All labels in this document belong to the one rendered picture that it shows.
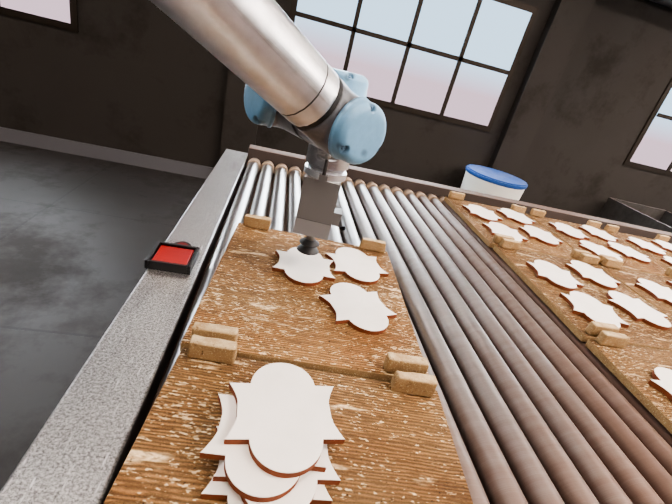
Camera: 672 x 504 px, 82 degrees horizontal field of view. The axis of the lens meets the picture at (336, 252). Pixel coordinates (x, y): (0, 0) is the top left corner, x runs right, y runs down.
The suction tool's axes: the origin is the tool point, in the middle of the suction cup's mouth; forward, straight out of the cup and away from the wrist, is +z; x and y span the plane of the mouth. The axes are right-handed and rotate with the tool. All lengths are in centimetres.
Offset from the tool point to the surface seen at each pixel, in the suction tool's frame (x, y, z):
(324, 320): -5.5, -15.5, 3.9
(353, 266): -9.7, 3.5, 3.1
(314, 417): -5.6, -37.4, 0.5
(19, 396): 89, 29, 97
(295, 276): 1.0, -5.6, 3.1
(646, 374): -65, -10, 4
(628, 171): -311, 370, 2
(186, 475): 5.2, -44.0, 3.9
